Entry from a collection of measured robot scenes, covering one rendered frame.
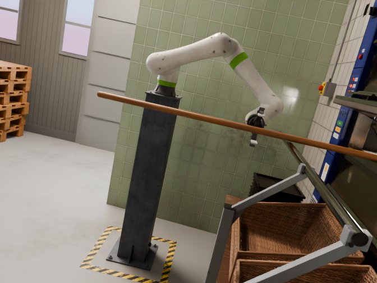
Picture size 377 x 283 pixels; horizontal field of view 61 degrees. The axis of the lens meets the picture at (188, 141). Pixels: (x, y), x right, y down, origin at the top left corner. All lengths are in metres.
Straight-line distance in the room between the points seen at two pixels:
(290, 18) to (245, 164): 1.22
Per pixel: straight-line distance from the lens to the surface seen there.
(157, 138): 2.08
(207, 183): 2.87
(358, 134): 1.94
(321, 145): 1.56
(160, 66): 1.91
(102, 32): 4.67
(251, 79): 1.88
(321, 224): 1.87
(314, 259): 0.73
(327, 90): 2.44
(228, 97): 2.71
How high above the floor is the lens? 1.41
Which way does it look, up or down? 13 degrees down
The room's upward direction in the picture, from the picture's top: 12 degrees clockwise
